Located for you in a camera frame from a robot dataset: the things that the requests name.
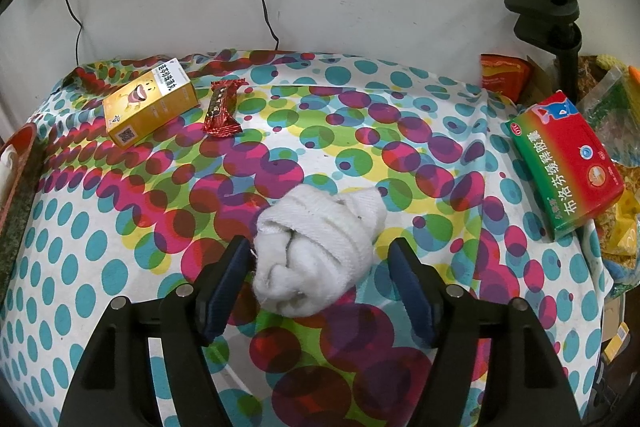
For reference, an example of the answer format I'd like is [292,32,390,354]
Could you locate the white ribbed sock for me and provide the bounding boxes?
[251,185,388,319]

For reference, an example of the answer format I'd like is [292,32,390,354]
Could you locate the yellow medicine box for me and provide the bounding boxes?
[103,58,199,151]

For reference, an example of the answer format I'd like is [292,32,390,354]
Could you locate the yellow packets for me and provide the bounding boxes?
[600,192,640,258]

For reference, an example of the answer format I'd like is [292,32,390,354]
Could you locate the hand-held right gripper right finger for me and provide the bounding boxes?
[389,237,583,427]

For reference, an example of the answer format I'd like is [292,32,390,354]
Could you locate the black clamp stand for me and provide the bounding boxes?
[504,0,585,102]

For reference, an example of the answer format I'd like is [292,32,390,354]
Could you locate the clear bag with green print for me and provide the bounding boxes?
[580,67,640,162]

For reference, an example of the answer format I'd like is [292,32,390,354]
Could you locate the red tray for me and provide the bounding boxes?
[0,123,46,303]

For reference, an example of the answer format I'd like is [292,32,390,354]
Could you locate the polka dot tablecloth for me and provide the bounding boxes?
[0,49,618,427]

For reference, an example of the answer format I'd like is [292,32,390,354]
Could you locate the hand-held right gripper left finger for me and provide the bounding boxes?
[59,234,252,427]

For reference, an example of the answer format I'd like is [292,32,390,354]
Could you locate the red snack packet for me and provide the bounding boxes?
[480,53,532,102]

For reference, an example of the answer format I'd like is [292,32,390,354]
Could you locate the green and red medicine box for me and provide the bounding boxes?
[505,90,626,243]

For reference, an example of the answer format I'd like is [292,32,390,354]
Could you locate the small yellow box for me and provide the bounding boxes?
[602,322,631,360]

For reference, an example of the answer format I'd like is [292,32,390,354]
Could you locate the red wrapped candy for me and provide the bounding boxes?
[203,78,247,138]

